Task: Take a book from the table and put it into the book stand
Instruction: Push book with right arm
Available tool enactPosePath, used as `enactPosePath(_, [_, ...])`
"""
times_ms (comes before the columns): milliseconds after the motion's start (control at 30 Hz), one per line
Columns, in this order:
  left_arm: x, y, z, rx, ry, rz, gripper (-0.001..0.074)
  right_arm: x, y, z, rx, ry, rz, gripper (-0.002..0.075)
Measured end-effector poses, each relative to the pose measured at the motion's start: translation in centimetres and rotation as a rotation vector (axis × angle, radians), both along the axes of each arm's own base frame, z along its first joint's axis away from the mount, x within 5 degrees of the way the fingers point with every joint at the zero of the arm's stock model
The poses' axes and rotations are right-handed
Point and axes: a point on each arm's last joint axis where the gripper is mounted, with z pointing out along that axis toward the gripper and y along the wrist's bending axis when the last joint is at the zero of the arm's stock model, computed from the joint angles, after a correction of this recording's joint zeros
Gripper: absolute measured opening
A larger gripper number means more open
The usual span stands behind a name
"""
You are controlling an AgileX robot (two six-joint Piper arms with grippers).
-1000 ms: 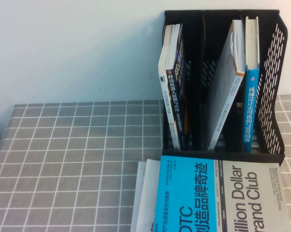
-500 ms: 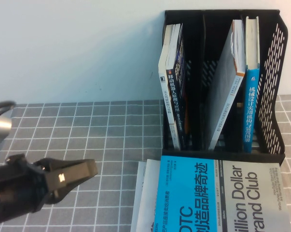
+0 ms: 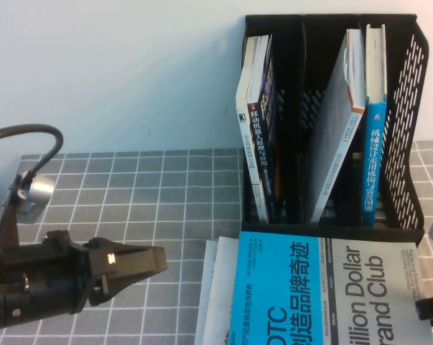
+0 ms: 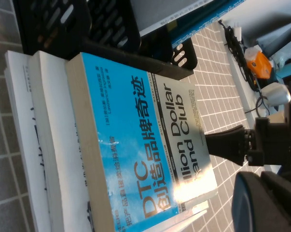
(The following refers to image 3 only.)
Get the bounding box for black mesh book stand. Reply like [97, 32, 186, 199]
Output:
[239, 13, 432, 249]

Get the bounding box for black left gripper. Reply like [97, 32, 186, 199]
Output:
[67, 236, 168, 314]

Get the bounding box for blue mechanical design book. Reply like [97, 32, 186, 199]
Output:
[361, 23, 388, 228]

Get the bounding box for blue and grey DTC book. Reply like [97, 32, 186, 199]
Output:
[229, 231, 433, 345]

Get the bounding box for dark navy robot book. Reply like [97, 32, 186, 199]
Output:
[246, 33, 285, 221]

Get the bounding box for white car suspension book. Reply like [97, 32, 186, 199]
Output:
[194, 235, 241, 345]

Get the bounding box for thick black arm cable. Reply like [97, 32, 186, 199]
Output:
[0, 124, 65, 180]

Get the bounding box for plain white book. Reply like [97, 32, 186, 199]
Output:
[200, 239, 219, 288]

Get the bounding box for thin white paperback book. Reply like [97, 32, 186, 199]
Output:
[235, 34, 271, 223]

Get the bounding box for white book with orange stripe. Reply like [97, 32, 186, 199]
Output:
[305, 28, 368, 224]

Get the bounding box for grey white-checked tablecloth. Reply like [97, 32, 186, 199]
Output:
[0, 139, 433, 345]

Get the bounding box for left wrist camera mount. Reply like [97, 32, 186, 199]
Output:
[0, 178, 25, 254]

